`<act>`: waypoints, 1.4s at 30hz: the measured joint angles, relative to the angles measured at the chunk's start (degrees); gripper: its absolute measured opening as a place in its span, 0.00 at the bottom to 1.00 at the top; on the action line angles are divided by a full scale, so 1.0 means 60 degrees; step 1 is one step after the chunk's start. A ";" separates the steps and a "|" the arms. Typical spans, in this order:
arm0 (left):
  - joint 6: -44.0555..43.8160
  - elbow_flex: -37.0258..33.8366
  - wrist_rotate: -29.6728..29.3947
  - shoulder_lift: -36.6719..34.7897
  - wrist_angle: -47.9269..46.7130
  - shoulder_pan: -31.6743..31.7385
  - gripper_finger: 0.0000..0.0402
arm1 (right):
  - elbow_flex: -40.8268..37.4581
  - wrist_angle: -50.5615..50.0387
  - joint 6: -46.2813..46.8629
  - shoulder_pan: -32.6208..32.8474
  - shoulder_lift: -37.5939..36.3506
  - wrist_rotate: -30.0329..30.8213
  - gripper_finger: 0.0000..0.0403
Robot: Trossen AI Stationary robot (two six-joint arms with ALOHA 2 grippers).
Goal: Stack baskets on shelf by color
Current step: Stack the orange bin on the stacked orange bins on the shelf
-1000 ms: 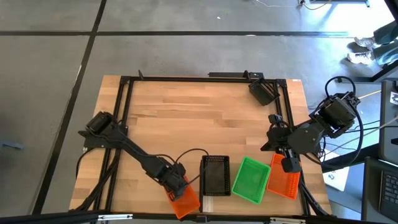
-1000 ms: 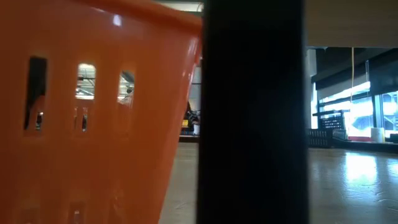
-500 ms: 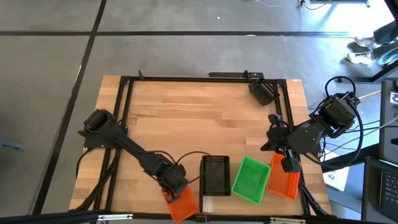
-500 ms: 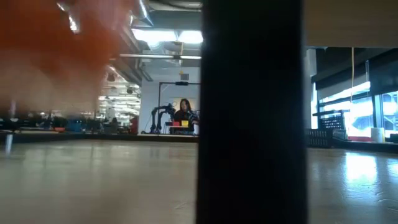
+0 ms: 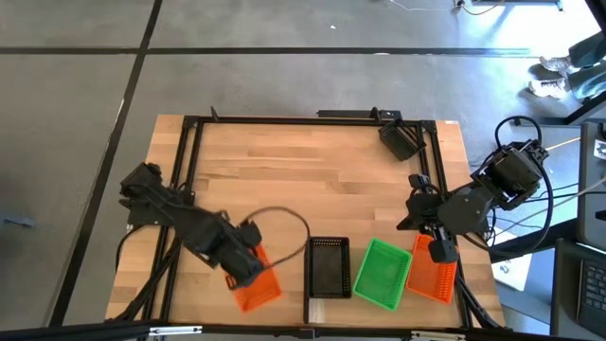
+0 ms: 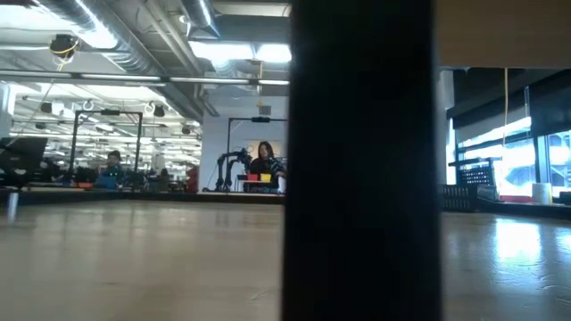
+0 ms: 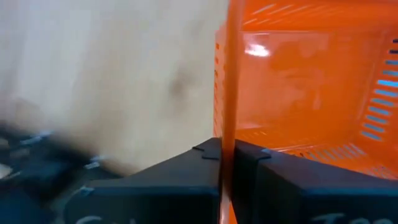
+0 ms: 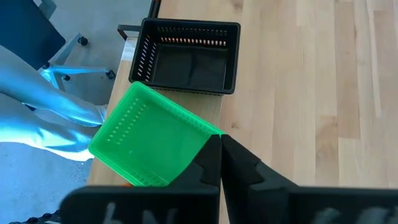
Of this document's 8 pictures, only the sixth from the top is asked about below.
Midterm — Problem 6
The person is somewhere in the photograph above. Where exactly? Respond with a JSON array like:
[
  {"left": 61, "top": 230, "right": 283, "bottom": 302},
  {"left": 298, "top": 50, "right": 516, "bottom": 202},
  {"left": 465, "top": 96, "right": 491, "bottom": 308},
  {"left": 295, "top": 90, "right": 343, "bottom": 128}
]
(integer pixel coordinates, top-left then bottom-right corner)
[
  {"left": 248, "top": 141, "right": 287, "bottom": 193},
  {"left": 95, "top": 150, "right": 129, "bottom": 191}
]

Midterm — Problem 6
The long light rail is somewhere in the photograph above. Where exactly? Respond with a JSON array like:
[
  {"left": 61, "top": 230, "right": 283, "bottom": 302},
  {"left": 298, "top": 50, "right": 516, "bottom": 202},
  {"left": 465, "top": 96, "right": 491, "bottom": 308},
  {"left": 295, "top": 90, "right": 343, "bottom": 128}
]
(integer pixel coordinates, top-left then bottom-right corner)
[{"left": 0, "top": 70, "right": 291, "bottom": 87}]

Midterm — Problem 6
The ceiling light panel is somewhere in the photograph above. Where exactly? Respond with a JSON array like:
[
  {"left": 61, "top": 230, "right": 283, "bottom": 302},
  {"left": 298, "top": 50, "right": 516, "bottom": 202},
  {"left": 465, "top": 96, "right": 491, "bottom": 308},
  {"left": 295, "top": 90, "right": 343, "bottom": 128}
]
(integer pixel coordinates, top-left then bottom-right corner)
[{"left": 186, "top": 39, "right": 294, "bottom": 64}]

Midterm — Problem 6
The black monitor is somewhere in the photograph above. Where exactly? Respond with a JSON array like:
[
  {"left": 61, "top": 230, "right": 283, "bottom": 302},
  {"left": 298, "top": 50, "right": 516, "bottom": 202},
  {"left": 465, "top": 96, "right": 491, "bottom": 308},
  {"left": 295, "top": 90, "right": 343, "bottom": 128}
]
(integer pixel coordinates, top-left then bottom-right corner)
[{"left": 0, "top": 136, "right": 48, "bottom": 188}]

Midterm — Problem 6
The black gantry frame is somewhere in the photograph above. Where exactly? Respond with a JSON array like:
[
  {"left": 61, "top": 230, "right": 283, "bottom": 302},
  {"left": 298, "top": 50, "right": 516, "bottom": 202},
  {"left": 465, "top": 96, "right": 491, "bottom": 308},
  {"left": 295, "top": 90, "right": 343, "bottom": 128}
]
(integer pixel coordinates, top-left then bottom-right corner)
[
  {"left": 226, "top": 116, "right": 289, "bottom": 193},
  {"left": 69, "top": 109, "right": 144, "bottom": 175}
]

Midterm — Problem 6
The black plastic basket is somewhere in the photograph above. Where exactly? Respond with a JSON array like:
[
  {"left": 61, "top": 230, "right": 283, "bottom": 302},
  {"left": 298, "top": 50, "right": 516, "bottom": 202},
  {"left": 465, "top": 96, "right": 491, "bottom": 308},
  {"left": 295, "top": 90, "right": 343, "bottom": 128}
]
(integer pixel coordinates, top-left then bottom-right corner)
[{"left": 440, "top": 156, "right": 503, "bottom": 213}]

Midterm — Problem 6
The black ceiling-hung device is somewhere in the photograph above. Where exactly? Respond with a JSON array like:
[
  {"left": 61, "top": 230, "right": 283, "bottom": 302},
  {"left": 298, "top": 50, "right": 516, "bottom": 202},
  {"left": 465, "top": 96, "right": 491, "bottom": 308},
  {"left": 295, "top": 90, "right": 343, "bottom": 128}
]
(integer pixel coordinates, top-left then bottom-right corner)
[{"left": 48, "top": 34, "right": 80, "bottom": 59}]

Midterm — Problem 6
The white cylinder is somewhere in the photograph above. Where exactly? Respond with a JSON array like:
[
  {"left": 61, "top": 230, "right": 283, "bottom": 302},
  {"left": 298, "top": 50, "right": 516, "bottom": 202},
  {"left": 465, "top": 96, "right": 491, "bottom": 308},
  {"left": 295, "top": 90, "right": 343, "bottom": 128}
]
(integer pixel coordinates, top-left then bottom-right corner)
[{"left": 532, "top": 181, "right": 553, "bottom": 205}]

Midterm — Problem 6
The hanging yellow cord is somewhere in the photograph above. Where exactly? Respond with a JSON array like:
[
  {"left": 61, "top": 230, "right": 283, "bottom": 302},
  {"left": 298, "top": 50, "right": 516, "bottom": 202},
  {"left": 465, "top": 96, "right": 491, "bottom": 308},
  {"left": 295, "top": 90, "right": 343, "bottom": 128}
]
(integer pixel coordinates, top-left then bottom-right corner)
[{"left": 503, "top": 66, "right": 510, "bottom": 148}]

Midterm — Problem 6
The silver ventilation duct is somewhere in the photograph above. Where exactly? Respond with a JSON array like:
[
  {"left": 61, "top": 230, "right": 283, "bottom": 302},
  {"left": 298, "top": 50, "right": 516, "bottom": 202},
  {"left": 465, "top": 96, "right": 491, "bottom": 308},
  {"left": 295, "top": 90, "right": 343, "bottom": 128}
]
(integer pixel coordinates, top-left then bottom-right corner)
[{"left": 37, "top": 0, "right": 222, "bottom": 121}]

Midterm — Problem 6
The bright window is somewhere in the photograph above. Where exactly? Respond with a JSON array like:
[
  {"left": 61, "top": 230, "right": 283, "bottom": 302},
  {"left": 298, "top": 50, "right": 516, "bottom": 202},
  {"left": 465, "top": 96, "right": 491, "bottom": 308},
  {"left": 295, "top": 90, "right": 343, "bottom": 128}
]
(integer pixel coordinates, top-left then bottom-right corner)
[{"left": 445, "top": 116, "right": 571, "bottom": 200}]

